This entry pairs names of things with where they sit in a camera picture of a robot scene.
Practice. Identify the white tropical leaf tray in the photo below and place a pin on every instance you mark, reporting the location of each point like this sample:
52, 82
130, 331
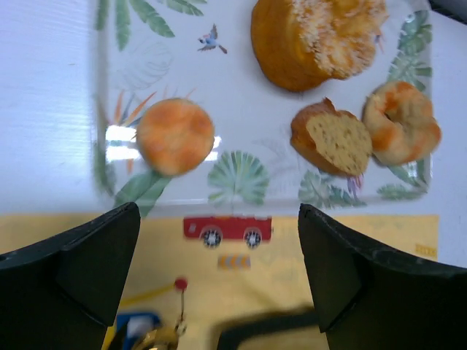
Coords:
148, 51

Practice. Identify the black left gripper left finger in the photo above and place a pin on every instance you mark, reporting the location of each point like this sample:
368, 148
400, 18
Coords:
64, 292

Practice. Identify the small round bread roll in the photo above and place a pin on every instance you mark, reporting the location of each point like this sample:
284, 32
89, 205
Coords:
174, 136

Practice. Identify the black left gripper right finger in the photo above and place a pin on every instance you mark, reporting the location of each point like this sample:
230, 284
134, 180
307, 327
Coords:
369, 295

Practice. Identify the yellow vehicle print placemat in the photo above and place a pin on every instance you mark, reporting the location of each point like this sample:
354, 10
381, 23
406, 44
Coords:
272, 279

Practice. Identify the orange glazed donut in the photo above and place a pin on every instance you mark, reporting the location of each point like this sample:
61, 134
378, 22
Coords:
401, 124

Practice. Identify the sliced loaf cake piece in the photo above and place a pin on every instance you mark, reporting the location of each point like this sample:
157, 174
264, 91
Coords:
335, 141

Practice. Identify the large round sugared cake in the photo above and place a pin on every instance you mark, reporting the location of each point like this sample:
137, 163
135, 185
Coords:
301, 44

